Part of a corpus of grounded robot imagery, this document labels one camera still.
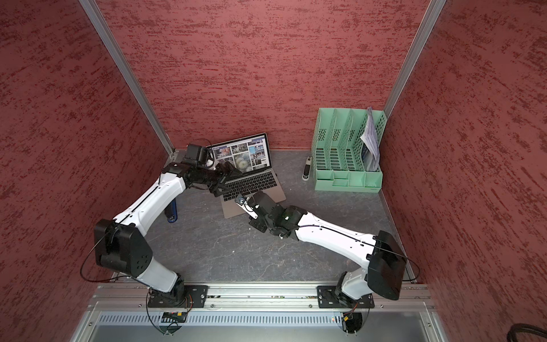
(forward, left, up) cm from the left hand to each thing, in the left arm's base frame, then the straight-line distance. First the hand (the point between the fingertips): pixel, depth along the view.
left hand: (236, 183), depth 81 cm
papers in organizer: (+21, -59, 0) cm, 62 cm away
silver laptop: (+25, -3, -12) cm, 28 cm away
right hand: (-11, -9, -4) cm, 15 cm away
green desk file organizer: (+39, -51, -20) cm, 67 cm away
